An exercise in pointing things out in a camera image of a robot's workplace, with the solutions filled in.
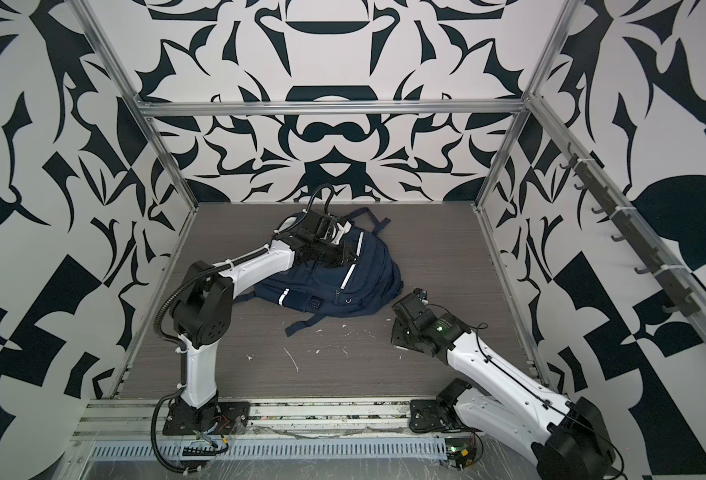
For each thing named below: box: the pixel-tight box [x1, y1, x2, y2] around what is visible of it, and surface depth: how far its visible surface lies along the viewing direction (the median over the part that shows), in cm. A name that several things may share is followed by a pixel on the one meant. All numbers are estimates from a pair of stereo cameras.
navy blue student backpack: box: [234, 206, 404, 338], surface depth 91 cm
